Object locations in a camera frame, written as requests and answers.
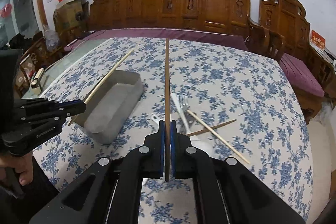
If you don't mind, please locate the left hand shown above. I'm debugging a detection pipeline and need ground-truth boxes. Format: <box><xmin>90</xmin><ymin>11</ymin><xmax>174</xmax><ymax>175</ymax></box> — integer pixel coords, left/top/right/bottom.
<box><xmin>0</xmin><ymin>151</ymin><xmax>33</xmax><ymax>186</ymax></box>

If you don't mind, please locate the silver metal fork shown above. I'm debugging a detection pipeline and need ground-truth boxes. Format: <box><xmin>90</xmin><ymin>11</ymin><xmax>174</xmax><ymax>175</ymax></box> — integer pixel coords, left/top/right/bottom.
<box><xmin>178</xmin><ymin>94</ymin><xmax>195</xmax><ymax>128</ymax></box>

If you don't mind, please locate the metal rectangular tray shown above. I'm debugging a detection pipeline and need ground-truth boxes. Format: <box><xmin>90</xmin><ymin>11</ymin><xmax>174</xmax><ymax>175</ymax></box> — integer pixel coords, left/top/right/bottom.
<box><xmin>71</xmin><ymin>70</ymin><xmax>143</xmax><ymax>144</ymax></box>

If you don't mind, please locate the red sign card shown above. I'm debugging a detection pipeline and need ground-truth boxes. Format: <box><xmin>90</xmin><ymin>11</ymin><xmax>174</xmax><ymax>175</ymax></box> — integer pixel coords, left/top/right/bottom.
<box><xmin>310</xmin><ymin>30</ymin><xmax>326</xmax><ymax>51</ymax></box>

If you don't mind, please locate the white ceramic spoon left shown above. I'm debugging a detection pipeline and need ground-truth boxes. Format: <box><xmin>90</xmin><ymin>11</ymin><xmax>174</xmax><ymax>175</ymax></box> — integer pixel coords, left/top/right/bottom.
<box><xmin>150</xmin><ymin>113</ymin><xmax>160</xmax><ymax>126</ymax></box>

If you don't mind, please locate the blue floral tablecloth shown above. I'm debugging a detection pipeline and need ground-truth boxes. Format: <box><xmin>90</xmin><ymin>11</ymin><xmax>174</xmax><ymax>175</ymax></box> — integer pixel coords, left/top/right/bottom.
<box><xmin>31</xmin><ymin>36</ymin><xmax>314</xmax><ymax>224</ymax></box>

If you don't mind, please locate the light bamboo chopstick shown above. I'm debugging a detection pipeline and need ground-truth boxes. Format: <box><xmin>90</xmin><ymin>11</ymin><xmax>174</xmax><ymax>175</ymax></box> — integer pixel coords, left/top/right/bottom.
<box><xmin>187</xmin><ymin>110</ymin><xmax>250</xmax><ymax>164</ymax></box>
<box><xmin>67</xmin><ymin>47</ymin><xmax>135</xmax><ymax>127</ymax></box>

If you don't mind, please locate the carved wooden bench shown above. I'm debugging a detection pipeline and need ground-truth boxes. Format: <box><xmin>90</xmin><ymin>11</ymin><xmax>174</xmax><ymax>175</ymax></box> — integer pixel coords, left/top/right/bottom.
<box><xmin>89</xmin><ymin>0</ymin><xmax>310</xmax><ymax>60</ymax></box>

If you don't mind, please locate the purple cushion right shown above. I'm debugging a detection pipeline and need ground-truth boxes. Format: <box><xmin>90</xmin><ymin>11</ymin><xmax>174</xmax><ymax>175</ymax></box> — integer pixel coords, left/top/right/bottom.
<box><xmin>279</xmin><ymin>53</ymin><xmax>325</xmax><ymax>97</ymax></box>

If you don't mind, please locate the dark brown chopstick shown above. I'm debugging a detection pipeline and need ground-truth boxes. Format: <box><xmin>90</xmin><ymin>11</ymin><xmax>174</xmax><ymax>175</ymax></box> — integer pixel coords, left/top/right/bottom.
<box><xmin>165</xmin><ymin>38</ymin><xmax>170</xmax><ymax>182</ymax></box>
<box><xmin>186</xmin><ymin>119</ymin><xmax>236</xmax><ymax>136</ymax></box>

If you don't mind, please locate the cardboard boxes stack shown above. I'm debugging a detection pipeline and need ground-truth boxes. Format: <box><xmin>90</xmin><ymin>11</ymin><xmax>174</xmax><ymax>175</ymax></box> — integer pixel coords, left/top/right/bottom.
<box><xmin>53</xmin><ymin>0</ymin><xmax>88</xmax><ymax>45</ymax></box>

